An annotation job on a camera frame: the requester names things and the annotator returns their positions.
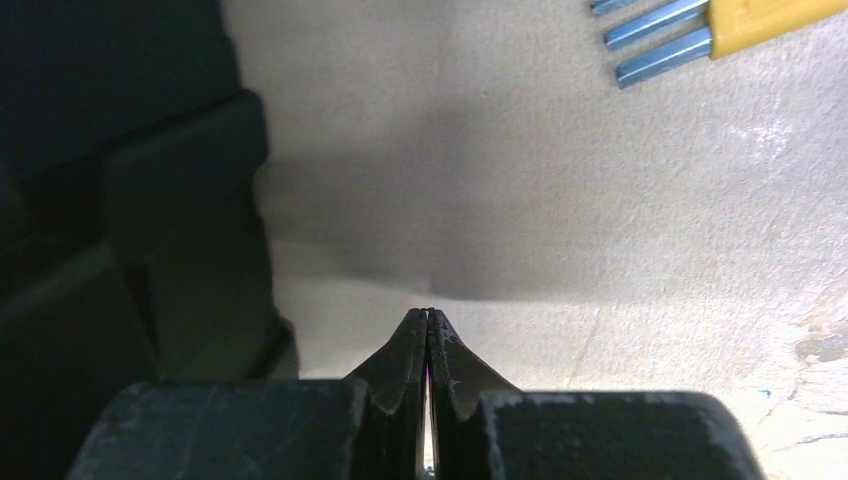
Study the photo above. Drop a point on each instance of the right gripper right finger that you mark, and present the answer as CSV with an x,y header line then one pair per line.
x,y
484,427

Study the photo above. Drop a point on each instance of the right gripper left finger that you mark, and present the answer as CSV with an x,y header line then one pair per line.
x,y
366,425

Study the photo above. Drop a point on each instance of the black plastic toolbox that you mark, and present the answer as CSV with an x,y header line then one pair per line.
x,y
131,245

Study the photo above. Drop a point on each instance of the yellow hex key set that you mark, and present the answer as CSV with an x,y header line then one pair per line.
x,y
729,27

